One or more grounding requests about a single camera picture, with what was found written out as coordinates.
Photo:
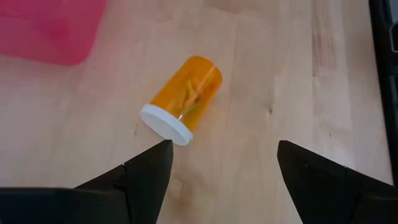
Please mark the orange pill bottle white cap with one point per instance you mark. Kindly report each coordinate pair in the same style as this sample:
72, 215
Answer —
186, 90

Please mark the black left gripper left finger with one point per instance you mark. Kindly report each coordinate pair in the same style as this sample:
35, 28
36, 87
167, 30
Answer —
140, 186

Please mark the black metal table frame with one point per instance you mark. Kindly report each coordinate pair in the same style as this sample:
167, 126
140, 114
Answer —
381, 62

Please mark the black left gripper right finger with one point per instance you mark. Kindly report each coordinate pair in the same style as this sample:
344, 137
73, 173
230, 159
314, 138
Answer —
326, 193

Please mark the red plastic basket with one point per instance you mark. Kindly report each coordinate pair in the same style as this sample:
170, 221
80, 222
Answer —
46, 28

